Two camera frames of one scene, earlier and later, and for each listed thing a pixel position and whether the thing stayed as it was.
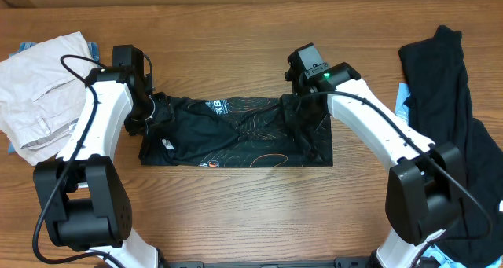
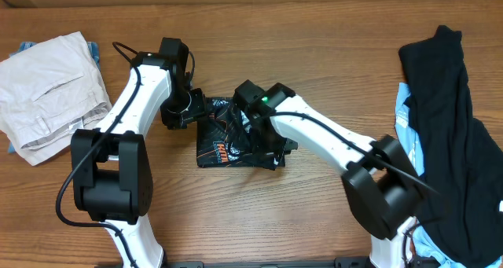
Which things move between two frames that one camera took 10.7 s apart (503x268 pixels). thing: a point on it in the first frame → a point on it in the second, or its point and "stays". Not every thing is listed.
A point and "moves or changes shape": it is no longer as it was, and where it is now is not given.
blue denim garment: (93, 49) stays
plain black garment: (441, 111) stays
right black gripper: (293, 121) → (262, 150)
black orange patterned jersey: (235, 133) moves or changes shape
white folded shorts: (39, 96) stays
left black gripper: (134, 127) → (200, 109)
